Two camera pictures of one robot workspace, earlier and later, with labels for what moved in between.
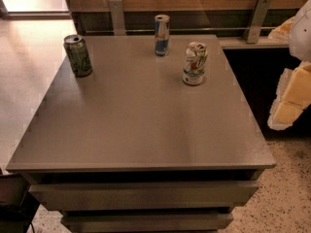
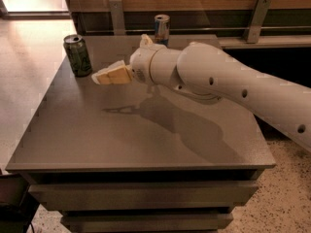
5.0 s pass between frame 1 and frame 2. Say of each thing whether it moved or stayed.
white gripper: moved
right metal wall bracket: stayed
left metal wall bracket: stayed
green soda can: stayed
